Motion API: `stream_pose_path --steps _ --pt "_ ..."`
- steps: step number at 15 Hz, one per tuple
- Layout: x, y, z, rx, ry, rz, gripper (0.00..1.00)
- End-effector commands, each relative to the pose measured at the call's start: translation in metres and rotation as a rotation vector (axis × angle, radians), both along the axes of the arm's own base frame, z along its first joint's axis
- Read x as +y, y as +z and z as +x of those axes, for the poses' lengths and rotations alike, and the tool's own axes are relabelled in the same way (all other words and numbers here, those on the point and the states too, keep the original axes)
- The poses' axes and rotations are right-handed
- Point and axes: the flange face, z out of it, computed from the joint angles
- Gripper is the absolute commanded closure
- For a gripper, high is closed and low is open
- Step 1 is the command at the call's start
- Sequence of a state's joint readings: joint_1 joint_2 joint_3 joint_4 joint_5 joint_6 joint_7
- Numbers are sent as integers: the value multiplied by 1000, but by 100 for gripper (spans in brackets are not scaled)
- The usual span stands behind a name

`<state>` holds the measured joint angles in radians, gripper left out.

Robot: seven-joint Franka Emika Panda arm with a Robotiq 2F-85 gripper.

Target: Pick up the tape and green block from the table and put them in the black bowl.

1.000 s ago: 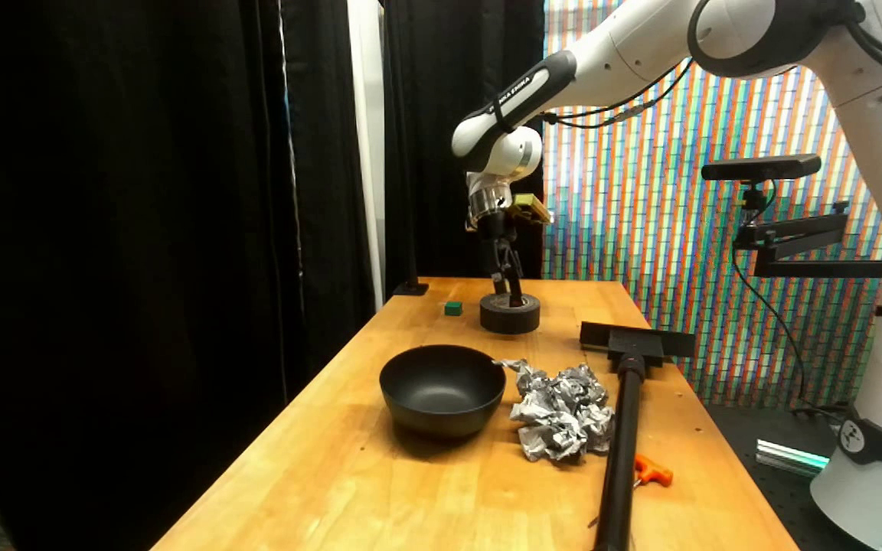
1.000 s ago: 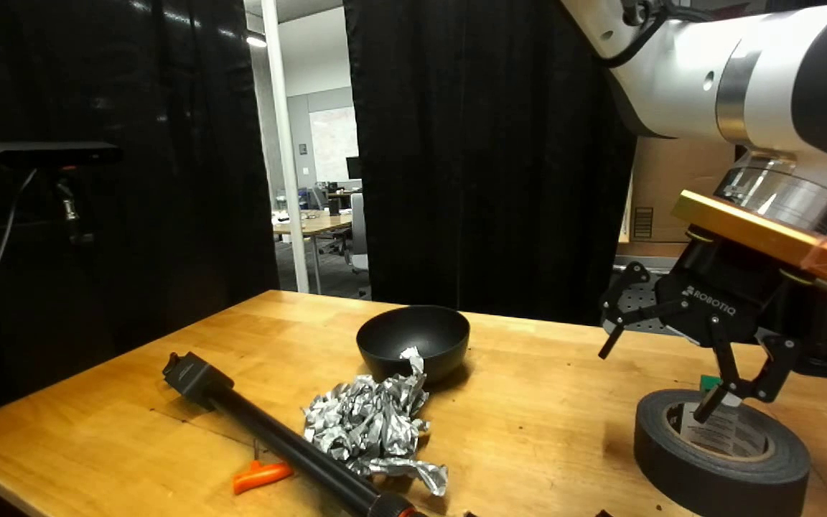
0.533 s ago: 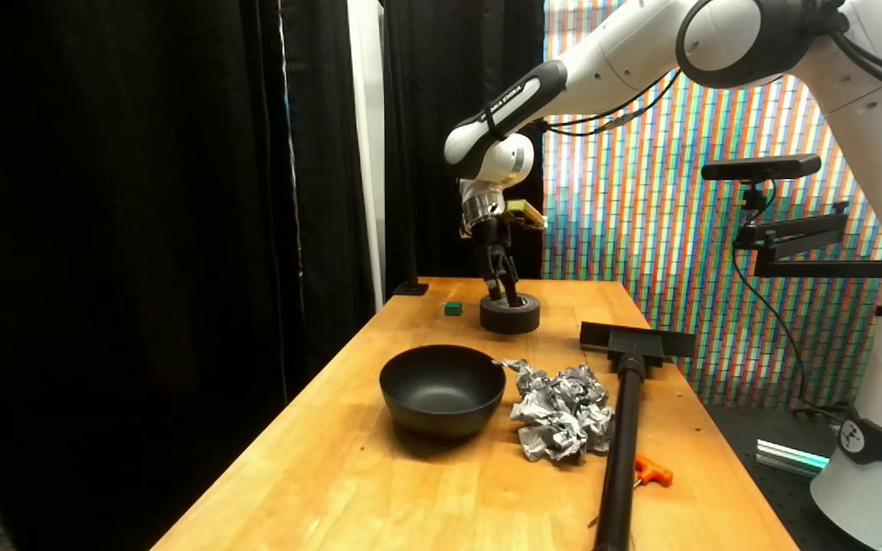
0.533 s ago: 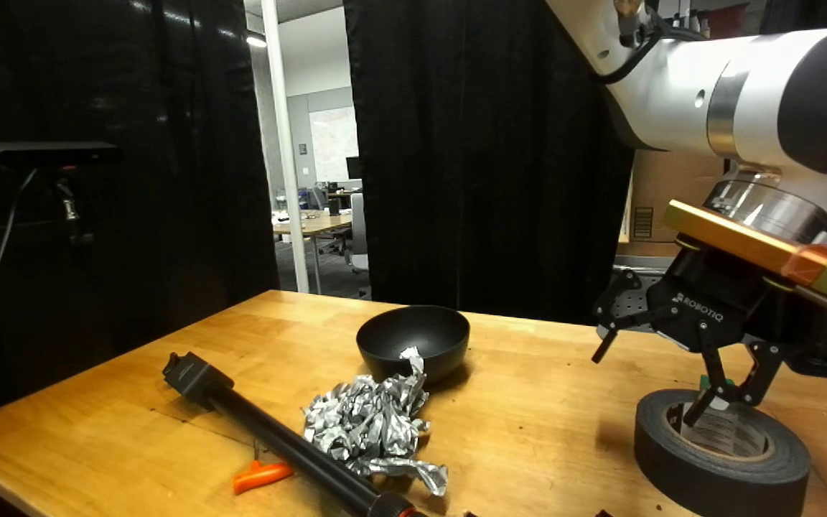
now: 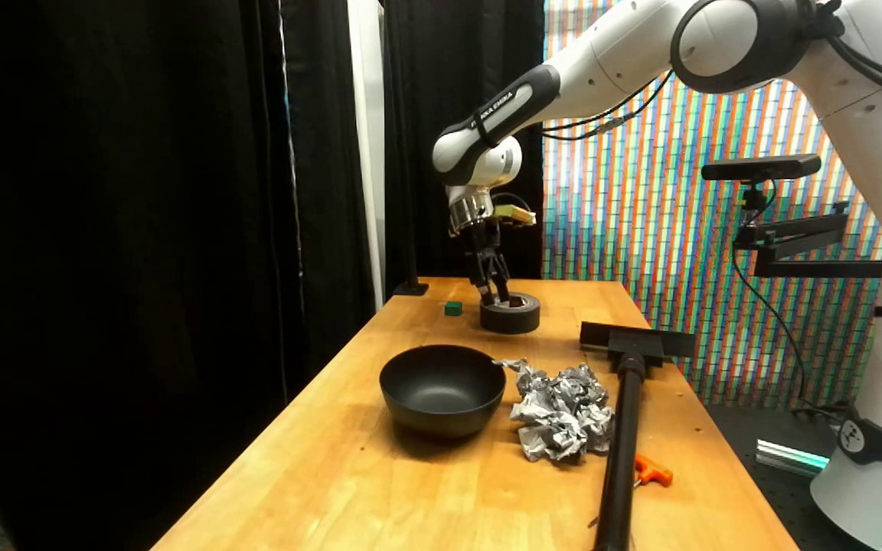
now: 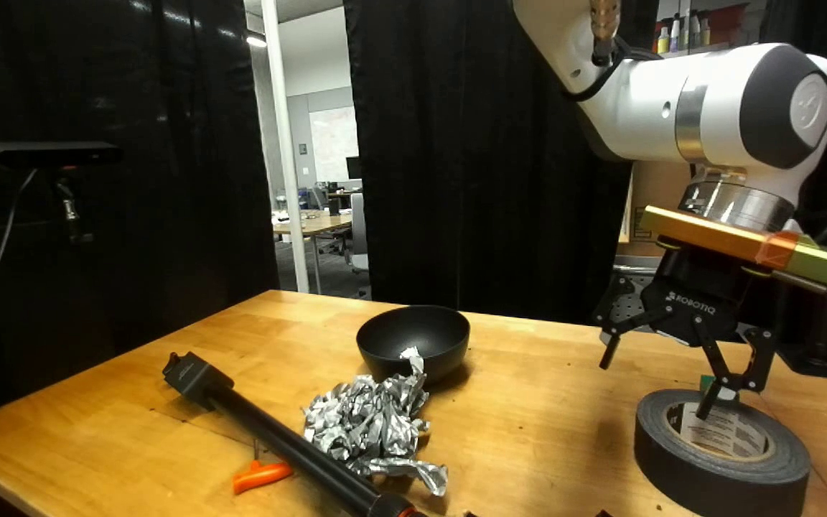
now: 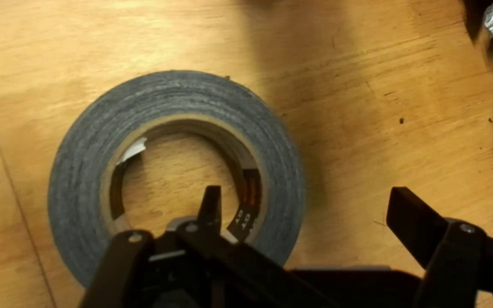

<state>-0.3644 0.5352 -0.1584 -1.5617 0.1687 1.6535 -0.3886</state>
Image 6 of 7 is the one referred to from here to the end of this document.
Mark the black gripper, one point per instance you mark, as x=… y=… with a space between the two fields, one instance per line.
x=704 y=296

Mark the grey gaffer tape roll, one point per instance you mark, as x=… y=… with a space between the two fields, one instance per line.
x=662 y=461

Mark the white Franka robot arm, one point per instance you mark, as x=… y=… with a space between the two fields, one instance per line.
x=645 y=105

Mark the black bowl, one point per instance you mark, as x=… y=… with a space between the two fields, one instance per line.
x=414 y=333

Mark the grey perforated panel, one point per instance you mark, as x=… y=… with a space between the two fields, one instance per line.
x=633 y=280

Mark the white shelf unit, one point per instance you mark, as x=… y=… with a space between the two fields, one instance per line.
x=686 y=35

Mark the red box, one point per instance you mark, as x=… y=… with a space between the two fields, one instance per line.
x=731 y=25

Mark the crumpled silver foil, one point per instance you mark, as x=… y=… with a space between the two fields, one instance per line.
x=365 y=421

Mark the background wooden desk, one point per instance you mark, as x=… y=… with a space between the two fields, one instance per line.
x=332 y=224

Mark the small orange tool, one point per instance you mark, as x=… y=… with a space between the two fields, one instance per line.
x=260 y=474

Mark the yellow green taped wrist camera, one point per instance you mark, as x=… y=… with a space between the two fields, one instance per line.
x=718 y=240

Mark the glossy black wall panel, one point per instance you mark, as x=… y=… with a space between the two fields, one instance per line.
x=164 y=240

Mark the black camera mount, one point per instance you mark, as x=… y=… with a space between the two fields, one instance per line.
x=70 y=204

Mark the black stereo camera bar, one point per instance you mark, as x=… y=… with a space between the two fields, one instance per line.
x=49 y=150

